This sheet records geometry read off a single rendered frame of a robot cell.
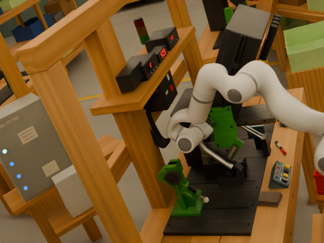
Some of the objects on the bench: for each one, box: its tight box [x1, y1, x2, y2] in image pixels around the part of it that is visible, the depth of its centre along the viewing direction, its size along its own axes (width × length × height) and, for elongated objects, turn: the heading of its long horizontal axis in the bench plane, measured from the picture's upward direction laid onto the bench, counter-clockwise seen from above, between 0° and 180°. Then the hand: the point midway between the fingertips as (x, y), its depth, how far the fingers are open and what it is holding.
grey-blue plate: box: [246, 125, 266, 149], centre depth 239 cm, size 10×2×14 cm, turn 102°
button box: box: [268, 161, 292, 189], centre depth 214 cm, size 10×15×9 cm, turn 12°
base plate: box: [163, 123, 275, 236], centre depth 242 cm, size 42×110×2 cm, turn 12°
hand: (206, 123), depth 219 cm, fingers closed on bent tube, 3 cm apart
